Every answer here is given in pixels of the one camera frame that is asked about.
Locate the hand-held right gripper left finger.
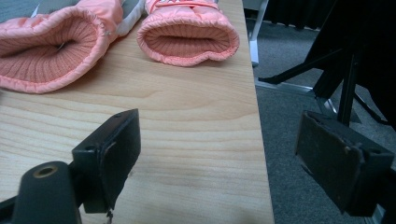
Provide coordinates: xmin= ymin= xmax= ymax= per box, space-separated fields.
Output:
xmin=71 ymin=108 xmax=142 ymax=215

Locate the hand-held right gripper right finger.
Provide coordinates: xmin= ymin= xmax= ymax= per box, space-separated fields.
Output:
xmin=294 ymin=110 xmax=395 ymax=217

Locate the pink winter glove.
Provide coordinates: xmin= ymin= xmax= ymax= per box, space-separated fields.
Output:
xmin=135 ymin=0 xmax=241 ymax=68
xmin=0 ymin=0 xmax=148 ymax=95

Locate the black tripod stand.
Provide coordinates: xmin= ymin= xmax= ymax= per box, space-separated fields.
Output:
xmin=257 ymin=46 xmax=391 ymax=127

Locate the white metal stand leg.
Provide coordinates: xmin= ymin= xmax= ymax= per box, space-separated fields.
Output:
xmin=244 ymin=0 xmax=271 ymax=68

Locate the dark curtain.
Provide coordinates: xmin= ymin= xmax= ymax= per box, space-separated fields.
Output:
xmin=264 ymin=0 xmax=339 ymax=31

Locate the white metal floor rail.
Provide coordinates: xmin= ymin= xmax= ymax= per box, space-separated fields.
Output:
xmin=254 ymin=78 xmax=339 ymax=116

